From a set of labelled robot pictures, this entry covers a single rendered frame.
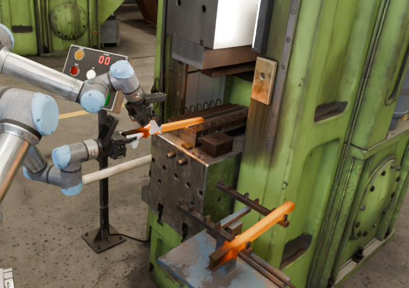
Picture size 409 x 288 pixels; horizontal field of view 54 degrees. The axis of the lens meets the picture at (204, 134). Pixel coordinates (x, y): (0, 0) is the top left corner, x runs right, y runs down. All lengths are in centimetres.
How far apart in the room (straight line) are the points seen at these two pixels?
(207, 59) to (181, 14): 22
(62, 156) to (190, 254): 60
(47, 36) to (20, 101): 524
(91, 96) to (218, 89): 95
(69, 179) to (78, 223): 132
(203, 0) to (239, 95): 73
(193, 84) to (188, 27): 41
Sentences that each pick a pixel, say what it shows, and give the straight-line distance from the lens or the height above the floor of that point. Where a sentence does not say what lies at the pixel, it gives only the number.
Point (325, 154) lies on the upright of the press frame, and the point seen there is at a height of 89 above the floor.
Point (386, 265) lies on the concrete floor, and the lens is 294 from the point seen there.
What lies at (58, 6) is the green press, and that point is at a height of 72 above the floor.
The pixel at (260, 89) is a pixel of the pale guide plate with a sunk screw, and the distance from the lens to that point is 162.
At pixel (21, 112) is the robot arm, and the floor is 127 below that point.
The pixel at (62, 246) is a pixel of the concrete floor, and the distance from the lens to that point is 268.
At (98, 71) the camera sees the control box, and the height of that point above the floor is 111.
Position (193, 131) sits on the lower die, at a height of 99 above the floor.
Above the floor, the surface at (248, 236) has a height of 93.
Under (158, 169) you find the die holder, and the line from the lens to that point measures 195.
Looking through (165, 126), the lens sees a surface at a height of 102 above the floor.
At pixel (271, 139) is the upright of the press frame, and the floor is 104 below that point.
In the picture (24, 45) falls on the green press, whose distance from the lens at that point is 648.
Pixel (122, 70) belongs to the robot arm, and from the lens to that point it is 148.
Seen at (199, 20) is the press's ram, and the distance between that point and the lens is 165.
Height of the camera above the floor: 173
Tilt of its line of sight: 25 degrees down
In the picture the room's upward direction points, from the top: 6 degrees clockwise
